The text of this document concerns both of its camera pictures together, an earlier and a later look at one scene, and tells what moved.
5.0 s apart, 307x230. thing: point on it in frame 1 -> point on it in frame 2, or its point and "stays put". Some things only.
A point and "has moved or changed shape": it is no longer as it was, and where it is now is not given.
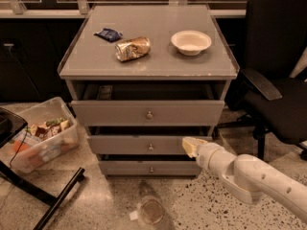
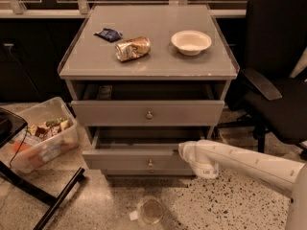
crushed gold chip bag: (132, 48) stays put
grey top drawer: (148, 104) stays put
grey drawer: (139, 145) has moved or changed shape
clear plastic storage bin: (51, 132) stays put
